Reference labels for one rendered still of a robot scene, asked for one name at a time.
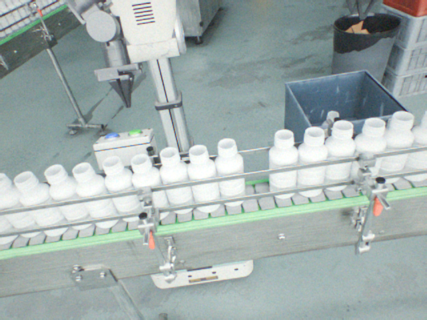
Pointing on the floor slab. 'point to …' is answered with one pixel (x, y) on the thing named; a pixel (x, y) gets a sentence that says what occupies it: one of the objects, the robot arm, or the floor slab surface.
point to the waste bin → (363, 43)
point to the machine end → (197, 16)
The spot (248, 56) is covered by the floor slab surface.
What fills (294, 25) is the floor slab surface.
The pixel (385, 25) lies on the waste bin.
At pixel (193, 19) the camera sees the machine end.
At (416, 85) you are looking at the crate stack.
